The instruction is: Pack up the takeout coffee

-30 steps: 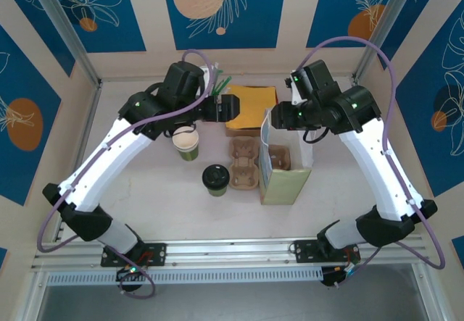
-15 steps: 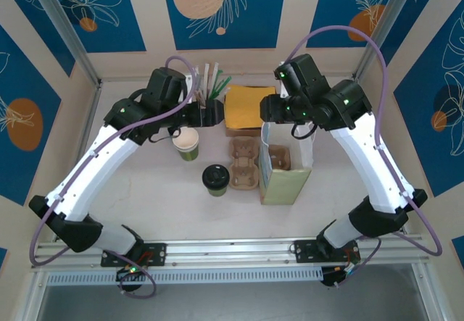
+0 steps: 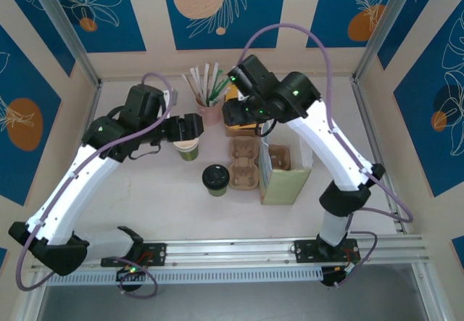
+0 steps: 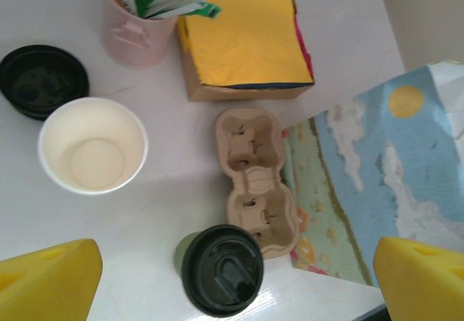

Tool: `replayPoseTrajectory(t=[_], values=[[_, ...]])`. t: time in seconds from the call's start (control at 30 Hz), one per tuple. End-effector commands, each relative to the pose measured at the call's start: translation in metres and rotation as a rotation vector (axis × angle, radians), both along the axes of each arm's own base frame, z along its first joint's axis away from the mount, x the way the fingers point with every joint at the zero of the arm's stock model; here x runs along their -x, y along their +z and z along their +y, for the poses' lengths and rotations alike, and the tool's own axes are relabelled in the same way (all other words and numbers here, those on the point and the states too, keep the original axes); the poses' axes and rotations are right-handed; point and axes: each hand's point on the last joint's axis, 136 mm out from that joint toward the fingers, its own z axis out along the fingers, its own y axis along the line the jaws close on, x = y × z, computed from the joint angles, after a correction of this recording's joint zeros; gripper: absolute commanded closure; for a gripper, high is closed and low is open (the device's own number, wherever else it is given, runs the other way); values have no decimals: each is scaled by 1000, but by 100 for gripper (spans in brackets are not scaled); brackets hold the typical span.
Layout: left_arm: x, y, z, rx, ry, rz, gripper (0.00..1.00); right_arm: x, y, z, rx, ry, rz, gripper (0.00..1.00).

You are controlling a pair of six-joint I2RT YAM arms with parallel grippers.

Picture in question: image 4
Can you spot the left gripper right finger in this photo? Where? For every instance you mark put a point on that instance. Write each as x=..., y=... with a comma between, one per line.
x=424, y=288

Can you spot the printed paper gift bag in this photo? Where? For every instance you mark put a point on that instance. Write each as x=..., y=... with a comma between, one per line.
x=380, y=161

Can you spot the black plastic cup lid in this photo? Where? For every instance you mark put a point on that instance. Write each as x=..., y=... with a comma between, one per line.
x=224, y=270

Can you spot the pink straw holder cup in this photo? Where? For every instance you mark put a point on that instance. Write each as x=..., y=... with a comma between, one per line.
x=134, y=42

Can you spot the brown pulp cup carrier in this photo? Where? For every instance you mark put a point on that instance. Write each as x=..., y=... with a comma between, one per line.
x=253, y=187

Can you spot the yellow paper napkin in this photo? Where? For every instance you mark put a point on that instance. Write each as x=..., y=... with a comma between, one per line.
x=243, y=38

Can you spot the cardboard napkin box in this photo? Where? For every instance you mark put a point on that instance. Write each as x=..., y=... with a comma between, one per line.
x=253, y=94

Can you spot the dark blue paper napkin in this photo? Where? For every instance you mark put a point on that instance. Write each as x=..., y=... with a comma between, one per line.
x=275, y=84

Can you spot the red paper napkin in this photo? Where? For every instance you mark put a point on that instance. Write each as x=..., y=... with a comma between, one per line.
x=303, y=45

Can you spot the green paper cup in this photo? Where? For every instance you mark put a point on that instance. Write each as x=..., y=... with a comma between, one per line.
x=94, y=154
x=181, y=259

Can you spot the stack of black cup lids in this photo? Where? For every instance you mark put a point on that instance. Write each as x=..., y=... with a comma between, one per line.
x=40, y=82

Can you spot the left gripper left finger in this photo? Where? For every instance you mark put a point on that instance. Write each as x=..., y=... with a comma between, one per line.
x=43, y=284

